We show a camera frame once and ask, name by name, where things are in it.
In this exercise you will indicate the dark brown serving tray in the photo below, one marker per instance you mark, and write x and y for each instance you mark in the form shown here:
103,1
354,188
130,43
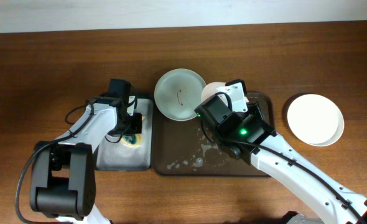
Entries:
189,148

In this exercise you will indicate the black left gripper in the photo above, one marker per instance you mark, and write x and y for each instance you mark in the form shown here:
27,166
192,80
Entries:
137,128

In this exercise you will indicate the pale green plate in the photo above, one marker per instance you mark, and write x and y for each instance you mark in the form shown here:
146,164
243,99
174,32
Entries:
177,94

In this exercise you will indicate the white plate with red smear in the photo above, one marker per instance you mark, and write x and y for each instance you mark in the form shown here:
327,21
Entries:
315,120

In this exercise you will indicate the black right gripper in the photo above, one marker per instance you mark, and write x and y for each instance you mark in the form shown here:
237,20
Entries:
253,109

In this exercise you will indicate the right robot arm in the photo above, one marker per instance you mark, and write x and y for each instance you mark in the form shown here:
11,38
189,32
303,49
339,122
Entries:
330,200

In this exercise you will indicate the yellow green scrubbing sponge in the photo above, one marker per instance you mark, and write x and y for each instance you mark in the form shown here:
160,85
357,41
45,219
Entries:
133,136

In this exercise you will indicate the small grey soapy tray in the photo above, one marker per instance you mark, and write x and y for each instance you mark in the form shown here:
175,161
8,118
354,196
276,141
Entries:
112,154

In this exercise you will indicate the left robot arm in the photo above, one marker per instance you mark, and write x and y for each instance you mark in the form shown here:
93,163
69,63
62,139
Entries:
63,185

